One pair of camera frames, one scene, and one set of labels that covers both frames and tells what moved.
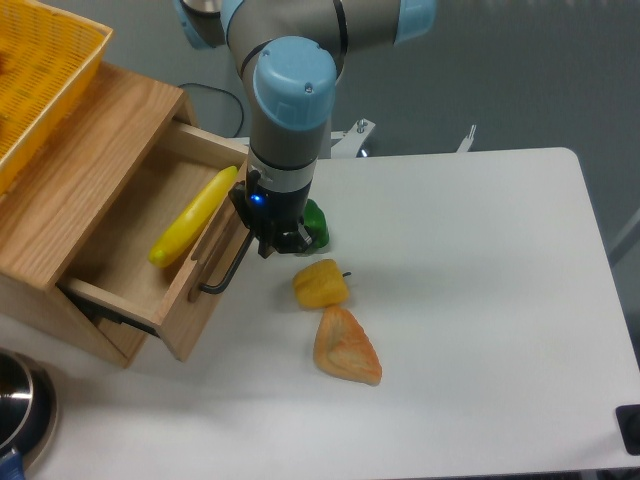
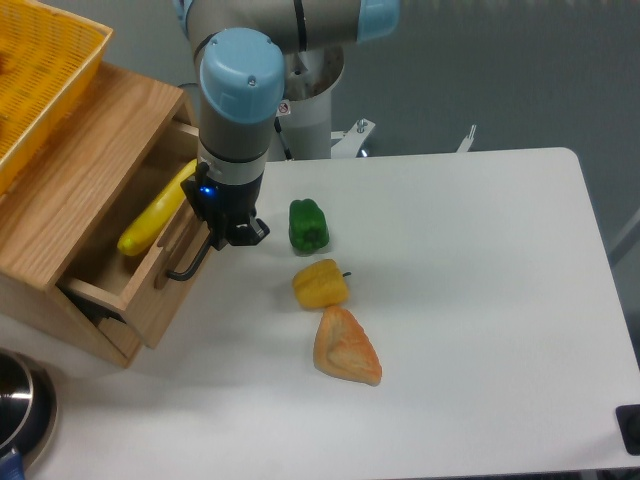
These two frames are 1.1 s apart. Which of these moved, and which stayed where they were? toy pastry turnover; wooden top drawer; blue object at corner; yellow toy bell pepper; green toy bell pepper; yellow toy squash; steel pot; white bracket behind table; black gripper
Moved: wooden top drawer; yellow toy squash; black gripper
Stayed: toy pastry turnover; green toy bell pepper; blue object at corner; steel pot; yellow toy bell pepper; white bracket behind table
